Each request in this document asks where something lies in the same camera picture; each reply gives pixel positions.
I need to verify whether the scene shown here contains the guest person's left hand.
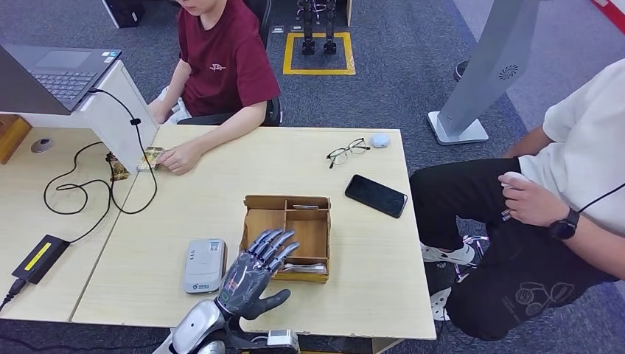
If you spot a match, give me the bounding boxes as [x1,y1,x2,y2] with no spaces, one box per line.
[156,142,201,176]

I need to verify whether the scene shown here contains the black office chair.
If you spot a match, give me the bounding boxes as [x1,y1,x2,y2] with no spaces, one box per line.
[176,0,283,127]

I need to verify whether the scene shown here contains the black adapter mains cable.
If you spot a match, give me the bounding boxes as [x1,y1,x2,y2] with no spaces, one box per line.
[0,278,28,313]

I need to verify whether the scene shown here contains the black cabinet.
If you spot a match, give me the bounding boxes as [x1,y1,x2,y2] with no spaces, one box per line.
[101,0,146,29]

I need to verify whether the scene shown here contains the brown wooden crate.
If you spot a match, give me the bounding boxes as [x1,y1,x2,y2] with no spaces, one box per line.
[0,114,33,165]

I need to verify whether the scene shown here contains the black smartphone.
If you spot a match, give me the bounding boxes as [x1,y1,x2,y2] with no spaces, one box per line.
[344,174,410,220]

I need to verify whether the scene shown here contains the thin black wire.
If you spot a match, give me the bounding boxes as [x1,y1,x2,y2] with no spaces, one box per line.
[578,183,625,215]

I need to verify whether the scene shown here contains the dark grey laptop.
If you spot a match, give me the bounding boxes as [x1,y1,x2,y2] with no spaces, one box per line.
[0,43,124,117]

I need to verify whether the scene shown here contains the wooden compartment box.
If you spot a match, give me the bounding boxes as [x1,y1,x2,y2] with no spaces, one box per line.
[239,195,332,285]

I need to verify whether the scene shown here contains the round handheld remote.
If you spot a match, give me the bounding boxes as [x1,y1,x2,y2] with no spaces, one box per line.
[500,170,531,190]

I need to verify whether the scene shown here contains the guest person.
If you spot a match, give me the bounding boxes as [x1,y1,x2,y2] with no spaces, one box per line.
[146,0,282,176]

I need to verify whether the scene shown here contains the operator person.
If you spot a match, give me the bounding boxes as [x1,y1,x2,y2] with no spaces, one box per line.
[410,58,625,343]

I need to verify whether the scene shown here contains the black yellow-labelled power adapter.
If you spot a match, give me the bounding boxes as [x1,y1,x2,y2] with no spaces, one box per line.
[11,234,71,285]

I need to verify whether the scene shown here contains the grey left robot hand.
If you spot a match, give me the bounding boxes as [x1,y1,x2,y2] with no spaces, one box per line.
[214,228,301,322]

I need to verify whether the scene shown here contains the black laptop power cable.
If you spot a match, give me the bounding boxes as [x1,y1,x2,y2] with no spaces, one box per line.
[43,88,159,244]

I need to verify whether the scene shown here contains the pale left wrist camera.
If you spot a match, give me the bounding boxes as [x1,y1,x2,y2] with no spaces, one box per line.
[265,329,301,354]

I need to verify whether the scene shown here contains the black-framed glasses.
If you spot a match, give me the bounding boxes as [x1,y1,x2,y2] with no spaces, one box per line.
[326,138,372,170]

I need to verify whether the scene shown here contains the black wristwatch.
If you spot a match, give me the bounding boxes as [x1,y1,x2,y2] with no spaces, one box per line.
[548,207,581,241]

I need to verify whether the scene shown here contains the operator person's left hand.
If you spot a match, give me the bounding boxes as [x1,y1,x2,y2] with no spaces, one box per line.
[497,173,570,228]

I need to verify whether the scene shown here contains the grey card reader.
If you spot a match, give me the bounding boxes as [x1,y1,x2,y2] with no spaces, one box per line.
[181,238,228,295]

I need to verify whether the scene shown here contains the black humanoid robot legs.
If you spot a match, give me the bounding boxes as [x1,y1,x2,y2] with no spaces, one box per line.
[296,0,341,55]

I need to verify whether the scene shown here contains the grey kiosk stand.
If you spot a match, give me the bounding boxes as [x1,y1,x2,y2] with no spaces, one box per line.
[427,0,540,147]

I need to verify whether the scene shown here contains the white sneaker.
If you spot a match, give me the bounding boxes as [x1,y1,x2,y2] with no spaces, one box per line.
[429,287,453,322]
[420,234,491,268]

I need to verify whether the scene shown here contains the white laptop riser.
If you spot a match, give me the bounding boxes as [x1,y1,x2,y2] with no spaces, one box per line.
[14,59,161,174]

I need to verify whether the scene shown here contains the white card sleeves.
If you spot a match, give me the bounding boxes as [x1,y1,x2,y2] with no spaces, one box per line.
[283,263,327,275]

